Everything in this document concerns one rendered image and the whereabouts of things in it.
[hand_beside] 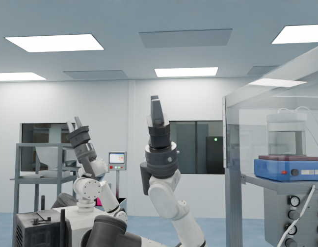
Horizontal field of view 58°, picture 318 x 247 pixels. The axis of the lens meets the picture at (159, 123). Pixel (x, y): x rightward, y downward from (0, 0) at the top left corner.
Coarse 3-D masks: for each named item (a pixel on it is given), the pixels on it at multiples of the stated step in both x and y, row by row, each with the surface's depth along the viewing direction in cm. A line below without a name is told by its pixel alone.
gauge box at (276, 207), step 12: (264, 192) 110; (276, 192) 101; (264, 204) 110; (276, 204) 101; (288, 204) 100; (300, 204) 101; (312, 204) 101; (264, 216) 110; (276, 216) 100; (288, 216) 100; (312, 216) 101; (276, 228) 100; (300, 228) 100; (312, 228) 101; (276, 240) 100; (300, 240) 100; (312, 240) 100
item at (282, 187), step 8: (248, 176) 124; (256, 176) 122; (256, 184) 117; (264, 184) 110; (272, 184) 103; (280, 184) 101; (288, 184) 101; (296, 184) 101; (280, 192) 100; (288, 192) 101; (296, 192) 101; (304, 192) 101
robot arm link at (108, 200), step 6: (108, 186) 134; (102, 192) 131; (108, 192) 132; (102, 198) 132; (108, 198) 132; (114, 198) 134; (102, 204) 133; (108, 204) 132; (114, 204) 133; (108, 210) 133; (114, 210) 134; (120, 210) 133; (114, 216) 130
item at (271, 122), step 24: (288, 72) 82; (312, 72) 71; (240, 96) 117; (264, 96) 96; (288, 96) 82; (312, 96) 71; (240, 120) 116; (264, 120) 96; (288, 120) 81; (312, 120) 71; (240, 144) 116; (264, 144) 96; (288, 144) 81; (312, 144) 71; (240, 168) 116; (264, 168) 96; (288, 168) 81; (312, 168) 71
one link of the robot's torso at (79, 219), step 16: (64, 208) 103; (80, 208) 97; (96, 208) 103; (16, 224) 93; (32, 224) 83; (48, 224) 83; (64, 224) 82; (80, 224) 86; (16, 240) 92; (32, 240) 80; (48, 240) 83; (64, 240) 81; (80, 240) 84
